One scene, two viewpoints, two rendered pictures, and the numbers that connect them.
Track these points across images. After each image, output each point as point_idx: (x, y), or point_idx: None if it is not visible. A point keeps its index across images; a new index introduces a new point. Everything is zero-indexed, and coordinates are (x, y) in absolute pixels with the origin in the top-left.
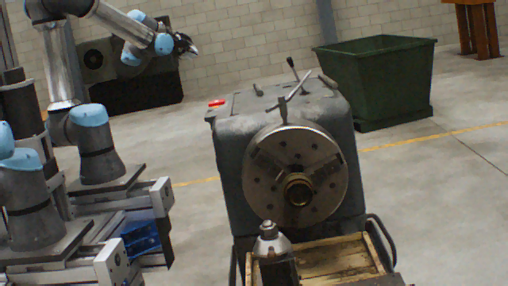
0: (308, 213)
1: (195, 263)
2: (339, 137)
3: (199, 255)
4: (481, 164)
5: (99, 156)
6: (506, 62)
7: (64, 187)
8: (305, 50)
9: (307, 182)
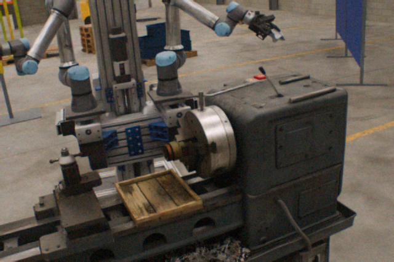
0: (199, 169)
1: (370, 174)
2: (242, 136)
3: (380, 171)
4: None
5: (160, 82)
6: None
7: (132, 90)
8: None
9: (172, 149)
